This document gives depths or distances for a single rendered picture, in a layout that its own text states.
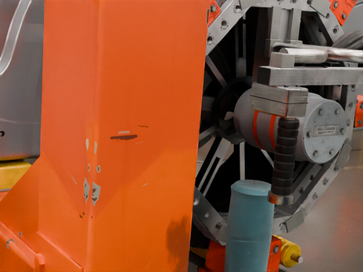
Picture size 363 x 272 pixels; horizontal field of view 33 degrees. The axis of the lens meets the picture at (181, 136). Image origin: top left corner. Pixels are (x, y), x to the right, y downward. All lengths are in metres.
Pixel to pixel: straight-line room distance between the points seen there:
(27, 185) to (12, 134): 0.28
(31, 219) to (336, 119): 0.62
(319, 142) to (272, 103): 0.20
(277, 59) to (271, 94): 0.06
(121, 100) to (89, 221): 0.15
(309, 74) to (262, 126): 0.20
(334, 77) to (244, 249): 0.36
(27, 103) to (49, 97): 0.42
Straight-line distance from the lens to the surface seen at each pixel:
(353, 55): 1.24
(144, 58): 0.75
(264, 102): 1.06
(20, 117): 1.26
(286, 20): 1.32
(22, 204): 1.02
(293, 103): 1.04
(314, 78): 1.11
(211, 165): 1.38
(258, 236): 1.20
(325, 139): 1.23
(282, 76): 1.05
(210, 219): 1.28
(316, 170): 1.53
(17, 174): 1.29
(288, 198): 1.07
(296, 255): 1.50
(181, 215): 0.83
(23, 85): 1.25
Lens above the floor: 1.06
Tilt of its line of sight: 12 degrees down
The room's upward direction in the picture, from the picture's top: 4 degrees clockwise
